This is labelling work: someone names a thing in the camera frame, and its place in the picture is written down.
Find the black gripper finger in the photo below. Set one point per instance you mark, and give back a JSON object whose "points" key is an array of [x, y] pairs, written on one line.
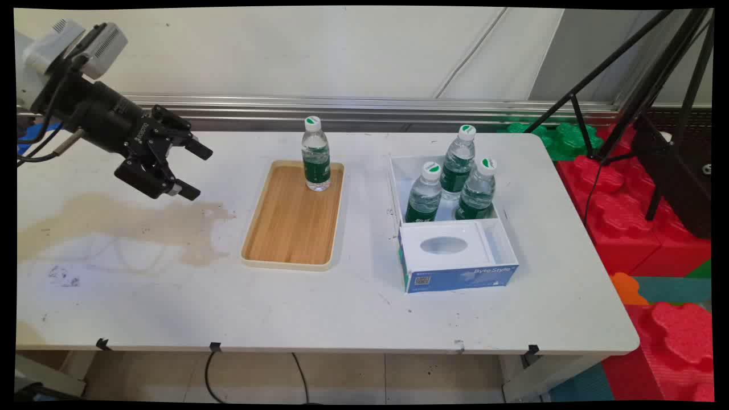
{"points": [[148, 176], [176, 128]]}

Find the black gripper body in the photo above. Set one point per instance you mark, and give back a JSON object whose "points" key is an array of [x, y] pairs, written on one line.
{"points": [[102, 117]]}

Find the green label water bottle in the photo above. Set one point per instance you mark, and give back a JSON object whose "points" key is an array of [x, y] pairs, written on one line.
{"points": [[477, 196], [457, 165], [424, 196], [316, 162]]}

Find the bamboo tray with cream rim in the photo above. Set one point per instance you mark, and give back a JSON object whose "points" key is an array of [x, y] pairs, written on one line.
{"points": [[293, 222]]}

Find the white table leg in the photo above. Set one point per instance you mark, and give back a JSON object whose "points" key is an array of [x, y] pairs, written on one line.
{"points": [[541, 378], [51, 376]]}

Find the white open box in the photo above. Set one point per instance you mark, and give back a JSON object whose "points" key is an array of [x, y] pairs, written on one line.
{"points": [[398, 182]]}

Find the blue white tissue box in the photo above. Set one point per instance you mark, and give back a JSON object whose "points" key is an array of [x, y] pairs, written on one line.
{"points": [[455, 276]]}

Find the green foam block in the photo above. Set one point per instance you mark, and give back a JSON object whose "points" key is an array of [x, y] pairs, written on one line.
{"points": [[564, 139]]}

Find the large red foam block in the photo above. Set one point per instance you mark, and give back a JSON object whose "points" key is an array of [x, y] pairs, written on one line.
{"points": [[621, 216]]}

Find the orange foam piece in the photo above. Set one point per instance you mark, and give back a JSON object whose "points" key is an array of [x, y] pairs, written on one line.
{"points": [[626, 287]]}

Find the black tripod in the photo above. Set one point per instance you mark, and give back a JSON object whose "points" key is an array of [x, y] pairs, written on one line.
{"points": [[655, 68]]}

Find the dark panel board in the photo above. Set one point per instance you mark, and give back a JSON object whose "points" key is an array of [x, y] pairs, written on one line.
{"points": [[678, 182]]}

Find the teal foam mat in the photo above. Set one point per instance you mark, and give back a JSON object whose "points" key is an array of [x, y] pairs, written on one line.
{"points": [[678, 289]]}

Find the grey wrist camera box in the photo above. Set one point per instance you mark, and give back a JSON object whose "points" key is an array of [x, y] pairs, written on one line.
{"points": [[108, 48]]}

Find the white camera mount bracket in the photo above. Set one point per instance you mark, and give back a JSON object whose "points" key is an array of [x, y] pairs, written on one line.
{"points": [[48, 48]]}

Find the metal wall rail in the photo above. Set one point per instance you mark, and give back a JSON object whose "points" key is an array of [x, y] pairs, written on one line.
{"points": [[370, 108]]}

